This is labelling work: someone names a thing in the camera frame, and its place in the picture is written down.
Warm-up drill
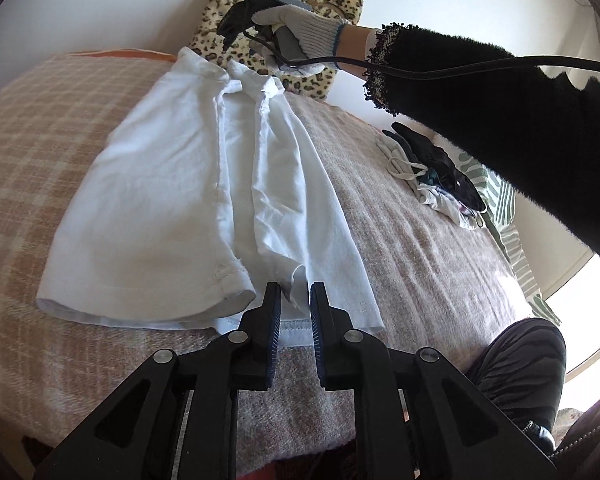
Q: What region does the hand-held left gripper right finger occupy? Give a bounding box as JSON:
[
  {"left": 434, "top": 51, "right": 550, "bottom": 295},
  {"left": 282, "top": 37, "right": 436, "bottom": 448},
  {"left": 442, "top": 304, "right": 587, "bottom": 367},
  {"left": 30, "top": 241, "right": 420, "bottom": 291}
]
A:
[{"left": 307, "top": 281, "right": 558, "bottom": 480}]

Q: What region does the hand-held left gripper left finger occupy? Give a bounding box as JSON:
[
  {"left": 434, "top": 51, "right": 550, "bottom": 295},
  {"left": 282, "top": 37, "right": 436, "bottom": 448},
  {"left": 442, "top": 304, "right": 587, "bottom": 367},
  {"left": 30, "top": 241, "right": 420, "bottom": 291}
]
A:
[{"left": 32, "top": 281, "right": 283, "bottom": 480}]

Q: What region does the white shirt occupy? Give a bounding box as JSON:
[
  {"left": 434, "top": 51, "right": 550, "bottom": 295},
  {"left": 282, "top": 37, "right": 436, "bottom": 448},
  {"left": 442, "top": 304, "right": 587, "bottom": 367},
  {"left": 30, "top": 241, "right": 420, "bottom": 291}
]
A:
[{"left": 35, "top": 47, "right": 385, "bottom": 348}]

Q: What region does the person's right forearm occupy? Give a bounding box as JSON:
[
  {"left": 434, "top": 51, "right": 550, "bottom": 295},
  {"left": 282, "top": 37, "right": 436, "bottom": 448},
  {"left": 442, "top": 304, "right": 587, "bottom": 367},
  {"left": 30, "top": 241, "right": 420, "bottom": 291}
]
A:
[{"left": 337, "top": 22, "right": 600, "bottom": 281}]

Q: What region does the person's right hand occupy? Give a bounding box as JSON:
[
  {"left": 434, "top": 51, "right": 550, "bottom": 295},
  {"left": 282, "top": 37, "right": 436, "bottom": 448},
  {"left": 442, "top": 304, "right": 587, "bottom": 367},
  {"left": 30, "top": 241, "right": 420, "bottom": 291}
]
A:
[{"left": 250, "top": 4, "right": 353, "bottom": 78}]

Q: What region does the leopard print pillow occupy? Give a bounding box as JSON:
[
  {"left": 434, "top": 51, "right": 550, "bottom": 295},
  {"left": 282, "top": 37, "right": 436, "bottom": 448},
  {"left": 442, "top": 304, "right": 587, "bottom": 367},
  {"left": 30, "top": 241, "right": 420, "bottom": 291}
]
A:
[{"left": 190, "top": 0, "right": 365, "bottom": 103}]

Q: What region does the beige plaid blanket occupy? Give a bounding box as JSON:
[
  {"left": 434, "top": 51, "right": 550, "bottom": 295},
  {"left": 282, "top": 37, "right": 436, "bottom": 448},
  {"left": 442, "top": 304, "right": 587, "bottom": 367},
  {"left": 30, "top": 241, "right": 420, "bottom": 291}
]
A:
[{"left": 0, "top": 52, "right": 531, "bottom": 476}]

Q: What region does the orange patterned sheet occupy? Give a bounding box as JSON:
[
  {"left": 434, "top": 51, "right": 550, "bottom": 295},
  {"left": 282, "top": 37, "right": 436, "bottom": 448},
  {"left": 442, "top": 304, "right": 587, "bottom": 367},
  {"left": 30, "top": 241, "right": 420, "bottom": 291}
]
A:
[{"left": 77, "top": 49, "right": 178, "bottom": 63}]

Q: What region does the light printed crumpled garment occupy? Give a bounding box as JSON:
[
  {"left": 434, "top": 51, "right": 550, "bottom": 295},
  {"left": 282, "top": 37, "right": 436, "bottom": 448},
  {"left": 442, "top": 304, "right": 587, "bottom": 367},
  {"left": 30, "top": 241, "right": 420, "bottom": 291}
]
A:
[{"left": 415, "top": 177, "right": 487, "bottom": 231}]

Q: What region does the person's leg in black trousers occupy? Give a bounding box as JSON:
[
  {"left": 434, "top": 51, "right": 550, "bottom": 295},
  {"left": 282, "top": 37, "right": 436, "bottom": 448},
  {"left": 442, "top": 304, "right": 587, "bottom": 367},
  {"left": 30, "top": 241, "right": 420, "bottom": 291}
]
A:
[{"left": 462, "top": 317, "right": 568, "bottom": 453}]

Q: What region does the black crumpled garment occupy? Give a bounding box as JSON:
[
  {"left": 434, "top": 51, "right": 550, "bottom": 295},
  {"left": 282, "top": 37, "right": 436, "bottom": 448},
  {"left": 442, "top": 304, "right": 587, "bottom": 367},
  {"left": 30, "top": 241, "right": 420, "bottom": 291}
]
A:
[{"left": 382, "top": 122, "right": 483, "bottom": 211}]

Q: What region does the green leaf print pillow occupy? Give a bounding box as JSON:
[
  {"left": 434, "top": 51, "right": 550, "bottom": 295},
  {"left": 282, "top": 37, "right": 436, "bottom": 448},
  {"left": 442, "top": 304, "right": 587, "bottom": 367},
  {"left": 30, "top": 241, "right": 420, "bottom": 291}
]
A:
[{"left": 455, "top": 152, "right": 563, "bottom": 328}]

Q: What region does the window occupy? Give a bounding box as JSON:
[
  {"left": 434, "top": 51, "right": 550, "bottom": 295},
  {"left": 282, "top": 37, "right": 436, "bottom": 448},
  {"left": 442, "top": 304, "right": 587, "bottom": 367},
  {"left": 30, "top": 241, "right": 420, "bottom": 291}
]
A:
[{"left": 542, "top": 250, "right": 600, "bottom": 376}]

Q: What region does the white drawstring garment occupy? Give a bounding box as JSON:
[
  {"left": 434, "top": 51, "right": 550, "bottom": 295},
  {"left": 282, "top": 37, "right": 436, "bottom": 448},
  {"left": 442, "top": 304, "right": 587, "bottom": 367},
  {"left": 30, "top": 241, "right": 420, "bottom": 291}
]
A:
[{"left": 377, "top": 135, "right": 431, "bottom": 181}]

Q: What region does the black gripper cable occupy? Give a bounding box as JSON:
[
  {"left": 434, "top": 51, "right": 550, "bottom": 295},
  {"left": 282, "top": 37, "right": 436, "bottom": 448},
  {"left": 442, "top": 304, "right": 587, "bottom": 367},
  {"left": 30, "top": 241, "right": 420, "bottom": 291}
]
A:
[{"left": 245, "top": 30, "right": 600, "bottom": 81}]

